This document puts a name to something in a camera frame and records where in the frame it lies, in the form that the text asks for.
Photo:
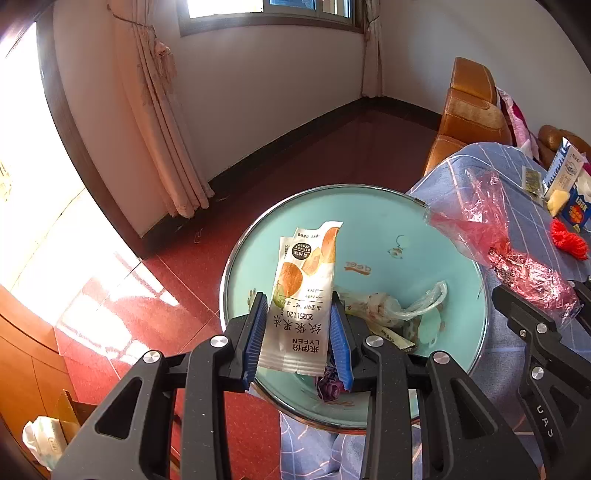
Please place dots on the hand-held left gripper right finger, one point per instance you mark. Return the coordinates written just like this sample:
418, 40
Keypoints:
341, 346

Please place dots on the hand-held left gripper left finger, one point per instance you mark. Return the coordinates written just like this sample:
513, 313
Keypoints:
256, 341

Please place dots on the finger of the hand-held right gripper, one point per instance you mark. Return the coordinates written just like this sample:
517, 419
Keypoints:
584, 300
531, 318

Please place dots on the purple snack wrapper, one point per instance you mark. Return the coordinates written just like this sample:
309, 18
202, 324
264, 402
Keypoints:
328, 387

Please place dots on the white snack packet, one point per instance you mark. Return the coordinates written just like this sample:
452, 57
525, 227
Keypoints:
300, 295

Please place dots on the red transparent plastic bag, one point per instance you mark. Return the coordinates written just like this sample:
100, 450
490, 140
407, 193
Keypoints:
485, 217

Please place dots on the teal cartoon print bin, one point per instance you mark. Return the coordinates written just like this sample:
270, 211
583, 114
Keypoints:
383, 230

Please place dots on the tan sachet wrapper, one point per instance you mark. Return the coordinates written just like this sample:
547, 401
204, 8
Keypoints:
392, 339

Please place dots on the clear plastic bag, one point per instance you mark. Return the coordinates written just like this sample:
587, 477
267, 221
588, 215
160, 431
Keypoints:
378, 307

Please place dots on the red mesh net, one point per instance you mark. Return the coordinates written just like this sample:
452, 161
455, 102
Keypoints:
570, 240

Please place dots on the blue orange snack packet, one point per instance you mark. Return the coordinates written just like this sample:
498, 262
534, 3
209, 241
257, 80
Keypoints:
577, 210

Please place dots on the blue plaid cloth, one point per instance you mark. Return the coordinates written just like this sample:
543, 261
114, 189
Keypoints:
521, 221

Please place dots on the pale yellow wrapper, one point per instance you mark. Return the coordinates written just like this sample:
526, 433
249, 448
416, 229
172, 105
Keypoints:
557, 201

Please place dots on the small yellow green packet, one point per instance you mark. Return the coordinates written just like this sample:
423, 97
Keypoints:
531, 177

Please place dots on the blue and white carton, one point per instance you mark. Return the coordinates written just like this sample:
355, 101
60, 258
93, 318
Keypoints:
563, 166

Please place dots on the pink floral cloth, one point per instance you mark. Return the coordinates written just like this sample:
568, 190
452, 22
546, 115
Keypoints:
517, 120

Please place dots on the brown cardboard box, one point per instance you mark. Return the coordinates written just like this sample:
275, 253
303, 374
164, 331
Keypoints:
74, 415

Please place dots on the orange leather sofa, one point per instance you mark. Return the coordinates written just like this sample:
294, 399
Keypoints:
471, 115

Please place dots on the wooden cabinet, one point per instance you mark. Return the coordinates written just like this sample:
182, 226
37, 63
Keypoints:
32, 350

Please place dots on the white tissue pack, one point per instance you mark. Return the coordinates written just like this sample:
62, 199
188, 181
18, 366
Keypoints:
44, 443

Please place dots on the large pink curtain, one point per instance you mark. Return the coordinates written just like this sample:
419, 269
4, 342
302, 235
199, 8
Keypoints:
157, 115

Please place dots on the narrow pink curtain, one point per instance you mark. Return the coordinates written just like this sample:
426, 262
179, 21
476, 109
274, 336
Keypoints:
371, 55

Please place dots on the window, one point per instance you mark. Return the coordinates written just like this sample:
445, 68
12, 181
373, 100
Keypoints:
268, 14

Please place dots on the dark wooden door frame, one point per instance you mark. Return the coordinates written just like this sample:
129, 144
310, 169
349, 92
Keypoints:
69, 129

